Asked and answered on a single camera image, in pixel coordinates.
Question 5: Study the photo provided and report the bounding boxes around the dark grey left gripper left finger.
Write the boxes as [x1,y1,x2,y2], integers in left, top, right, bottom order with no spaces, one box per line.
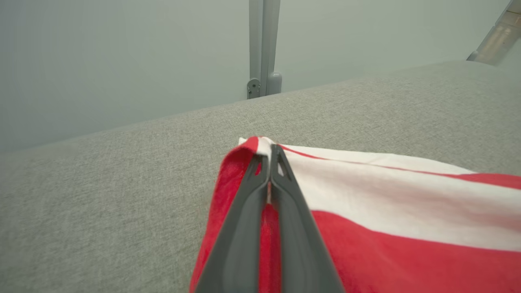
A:
[195,154,270,293]

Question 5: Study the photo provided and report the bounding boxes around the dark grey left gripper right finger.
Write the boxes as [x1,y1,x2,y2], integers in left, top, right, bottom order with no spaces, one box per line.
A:
[269,144,345,293]

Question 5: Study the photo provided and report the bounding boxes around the red shorts white stripes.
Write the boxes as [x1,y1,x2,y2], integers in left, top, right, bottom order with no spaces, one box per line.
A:
[189,136,521,293]

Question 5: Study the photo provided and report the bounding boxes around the grey metal frame post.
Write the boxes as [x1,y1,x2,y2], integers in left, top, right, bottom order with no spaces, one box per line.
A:
[247,0,283,100]

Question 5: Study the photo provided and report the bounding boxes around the slanted grey metal frame bar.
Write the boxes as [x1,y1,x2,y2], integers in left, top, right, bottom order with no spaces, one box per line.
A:
[466,0,521,66]

